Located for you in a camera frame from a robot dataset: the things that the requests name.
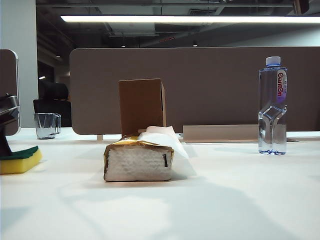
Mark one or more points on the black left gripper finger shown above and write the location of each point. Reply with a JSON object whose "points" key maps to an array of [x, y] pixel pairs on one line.
{"points": [[3, 145]]}

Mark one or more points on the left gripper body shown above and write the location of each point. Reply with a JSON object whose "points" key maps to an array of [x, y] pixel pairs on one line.
{"points": [[8, 110]]}

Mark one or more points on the yellow sponge with green scourer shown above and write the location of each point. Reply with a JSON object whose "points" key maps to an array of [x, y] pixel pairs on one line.
{"points": [[22, 163]]}

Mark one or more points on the clear Ganten water bottle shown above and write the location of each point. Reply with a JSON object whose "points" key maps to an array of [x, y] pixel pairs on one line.
{"points": [[271, 100]]}

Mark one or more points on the narrow brown desk divider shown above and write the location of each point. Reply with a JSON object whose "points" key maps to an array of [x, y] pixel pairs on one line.
{"points": [[8, 72]]}

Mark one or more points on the clear glass mug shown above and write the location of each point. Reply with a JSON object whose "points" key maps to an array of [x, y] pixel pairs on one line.
{"points": [[46, 125]]}

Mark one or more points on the black office chair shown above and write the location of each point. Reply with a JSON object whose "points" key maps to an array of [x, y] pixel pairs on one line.
{"points": [[53, 100]]}

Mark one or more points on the brown cardboard box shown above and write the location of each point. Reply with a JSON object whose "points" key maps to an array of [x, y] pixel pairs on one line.
{"points": [[140, 105]]}

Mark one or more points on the gold wrapped tissue pack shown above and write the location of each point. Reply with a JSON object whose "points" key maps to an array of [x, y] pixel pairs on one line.
{"points": [[137, 162]]}

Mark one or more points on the white tissue sheet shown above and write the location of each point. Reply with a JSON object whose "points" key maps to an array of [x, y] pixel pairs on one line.
{"points": [[172, 140]]}

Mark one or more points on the long ceiling light strip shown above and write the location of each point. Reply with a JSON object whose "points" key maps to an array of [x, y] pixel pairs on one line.
{"points": [[190, 19]]}

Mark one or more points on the wide brown desk divider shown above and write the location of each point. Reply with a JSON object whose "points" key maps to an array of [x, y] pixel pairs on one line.
{"points": [[212, 87]]}

